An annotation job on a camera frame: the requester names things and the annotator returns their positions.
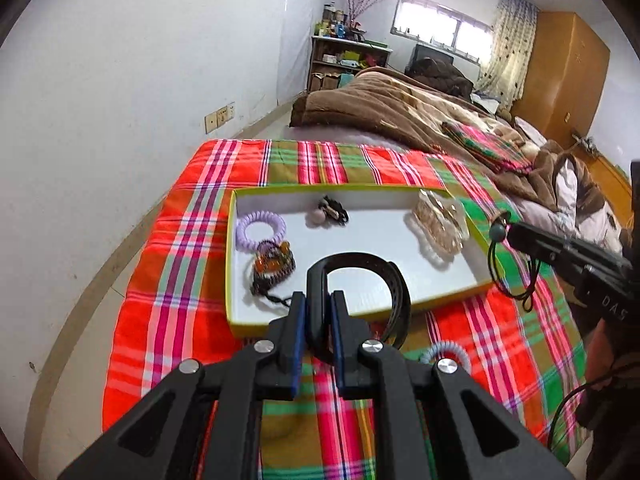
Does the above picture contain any brown fleece blanket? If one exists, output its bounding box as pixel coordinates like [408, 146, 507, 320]
[290, 65, 606, 221]

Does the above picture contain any floral curtain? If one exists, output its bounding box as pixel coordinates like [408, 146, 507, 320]
[475, 0, 539, 110]

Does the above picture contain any translucent pink hair claw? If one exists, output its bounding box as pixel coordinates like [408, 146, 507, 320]
[412, 188, 470, 259]

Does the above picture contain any white pink quilt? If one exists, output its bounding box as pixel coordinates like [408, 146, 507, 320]
[508, 115, 626, 256]

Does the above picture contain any folded plaid cloth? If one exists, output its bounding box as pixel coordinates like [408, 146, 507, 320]
[440, 122, 534, 174]

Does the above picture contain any black wide bracelet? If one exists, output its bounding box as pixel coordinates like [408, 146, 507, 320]
[305, 250, 414, 366]

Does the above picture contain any black cable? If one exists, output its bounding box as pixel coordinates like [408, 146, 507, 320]
[546, 358, 640, 456]

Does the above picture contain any purple spiral hair tie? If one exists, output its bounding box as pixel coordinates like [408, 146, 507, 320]
[234, 209, 289, 254]

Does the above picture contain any black tie with pink bead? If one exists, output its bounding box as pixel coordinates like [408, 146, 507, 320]
[307, 195, 349, 226]

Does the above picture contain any wooden shelf unit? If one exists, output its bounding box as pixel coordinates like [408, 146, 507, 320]
[307, 35, 393, 92]

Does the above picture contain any brown beaded bracelet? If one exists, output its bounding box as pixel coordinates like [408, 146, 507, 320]
[248, 238, 298, 308]

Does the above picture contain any black television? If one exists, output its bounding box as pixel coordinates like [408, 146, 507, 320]
[405, 42, 454, 72]

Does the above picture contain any dark brown clothing pile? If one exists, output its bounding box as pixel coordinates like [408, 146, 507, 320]
[405, 58, 473, 101]

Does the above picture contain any plaid red green bedspread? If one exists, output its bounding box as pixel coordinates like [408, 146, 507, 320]
[102, 140, 587, 479]

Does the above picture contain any yellow-green shallow box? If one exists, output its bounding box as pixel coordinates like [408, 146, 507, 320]
[224, 184, 492, 337]

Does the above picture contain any person's right hand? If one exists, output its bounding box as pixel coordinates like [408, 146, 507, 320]
[582, 320, 639, 430]

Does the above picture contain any wall socket panel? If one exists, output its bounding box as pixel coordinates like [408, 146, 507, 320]
[204, 102, 235, 134]

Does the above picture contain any light blue spiral hair tie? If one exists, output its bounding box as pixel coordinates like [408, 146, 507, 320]
[418, 340, 473, 375]

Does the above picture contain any window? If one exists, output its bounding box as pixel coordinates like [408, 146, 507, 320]
[390, 0, 492, 64]

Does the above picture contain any wooden wardrobe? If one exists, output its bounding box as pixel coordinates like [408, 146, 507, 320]
[511, 12, 610, 148]

